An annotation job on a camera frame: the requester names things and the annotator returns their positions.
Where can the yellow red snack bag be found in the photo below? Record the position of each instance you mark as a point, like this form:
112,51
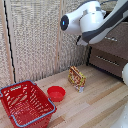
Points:
77,78

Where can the red plastic bowl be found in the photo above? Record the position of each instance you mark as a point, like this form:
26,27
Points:
56,93

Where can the woven beige room divider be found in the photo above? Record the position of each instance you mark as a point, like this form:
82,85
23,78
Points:
33,36

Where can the brown drawer cabinet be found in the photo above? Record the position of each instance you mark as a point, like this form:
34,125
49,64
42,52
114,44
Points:
108,53

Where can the red shopping basket blue rim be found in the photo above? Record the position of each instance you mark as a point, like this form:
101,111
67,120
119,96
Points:
25,105

